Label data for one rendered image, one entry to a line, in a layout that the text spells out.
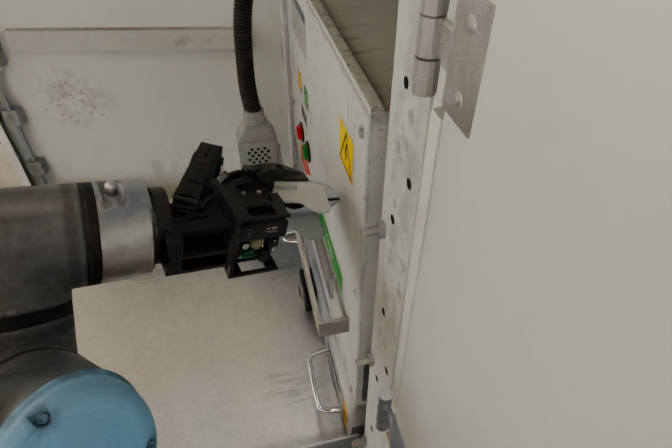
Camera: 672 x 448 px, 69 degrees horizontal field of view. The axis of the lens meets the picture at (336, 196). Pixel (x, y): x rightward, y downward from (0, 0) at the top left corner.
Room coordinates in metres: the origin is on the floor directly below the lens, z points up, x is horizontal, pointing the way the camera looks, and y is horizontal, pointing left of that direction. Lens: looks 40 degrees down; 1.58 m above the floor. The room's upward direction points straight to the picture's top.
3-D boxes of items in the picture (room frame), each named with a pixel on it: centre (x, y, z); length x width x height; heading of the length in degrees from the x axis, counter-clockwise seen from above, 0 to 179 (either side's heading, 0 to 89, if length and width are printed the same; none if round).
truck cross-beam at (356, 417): (0.58, 0.01, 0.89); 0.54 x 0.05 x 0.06; 13
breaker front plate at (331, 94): (0.57, 0.03, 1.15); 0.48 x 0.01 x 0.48; 13
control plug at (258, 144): (0.76, 0.14, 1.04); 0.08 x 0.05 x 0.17; 103
